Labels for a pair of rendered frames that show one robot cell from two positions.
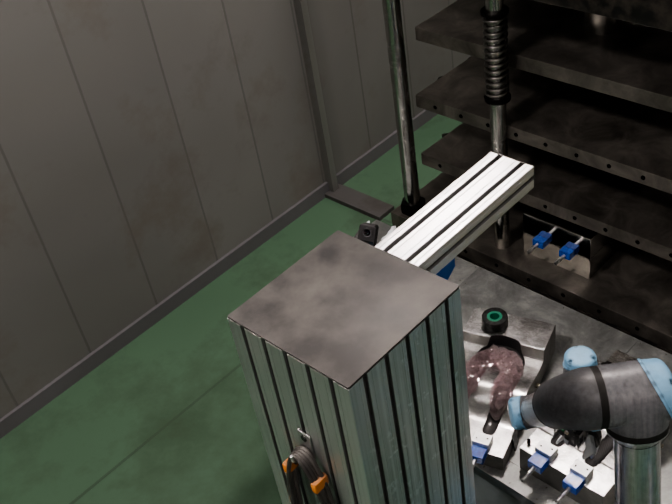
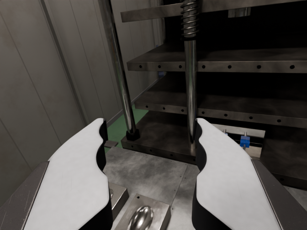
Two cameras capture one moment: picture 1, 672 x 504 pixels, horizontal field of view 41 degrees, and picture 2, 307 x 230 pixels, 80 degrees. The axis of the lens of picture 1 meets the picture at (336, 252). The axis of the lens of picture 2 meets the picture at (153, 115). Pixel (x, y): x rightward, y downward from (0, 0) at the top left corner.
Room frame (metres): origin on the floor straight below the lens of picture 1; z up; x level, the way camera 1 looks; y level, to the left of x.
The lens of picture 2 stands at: (1.83, -0.09, 1.52)
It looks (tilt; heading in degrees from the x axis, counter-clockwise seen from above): 29 degrees down; 339
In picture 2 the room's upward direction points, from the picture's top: 8 degrees counter-clockwise
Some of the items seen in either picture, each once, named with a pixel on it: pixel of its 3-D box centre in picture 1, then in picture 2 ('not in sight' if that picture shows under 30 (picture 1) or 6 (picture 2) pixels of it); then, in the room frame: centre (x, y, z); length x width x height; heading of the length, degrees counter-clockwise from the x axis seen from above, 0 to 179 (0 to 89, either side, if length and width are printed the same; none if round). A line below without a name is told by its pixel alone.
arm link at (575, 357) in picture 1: (580, 371); not in sight; (1.43, -0.51, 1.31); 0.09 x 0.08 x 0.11; 177
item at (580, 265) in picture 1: (595, 209); (237, 117); (2.55, -0.95, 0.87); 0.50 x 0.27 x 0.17; 129
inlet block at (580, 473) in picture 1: (571, 485); not in sight; (1.42, -0.49, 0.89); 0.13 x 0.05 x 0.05; 129
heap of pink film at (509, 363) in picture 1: (490, 374); not in sight; (1.84, -0.38, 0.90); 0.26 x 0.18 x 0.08; 147
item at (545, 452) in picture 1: (536, 465); not in sight; (1.50, -0.43, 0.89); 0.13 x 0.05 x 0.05; 129
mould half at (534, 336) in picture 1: (488, 382); not in sight; (1.85, -0.38, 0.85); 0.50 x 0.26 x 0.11; 147
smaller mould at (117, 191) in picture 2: not in sight; (104, 203); (2.41, -0.04, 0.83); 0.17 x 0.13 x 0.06; 129
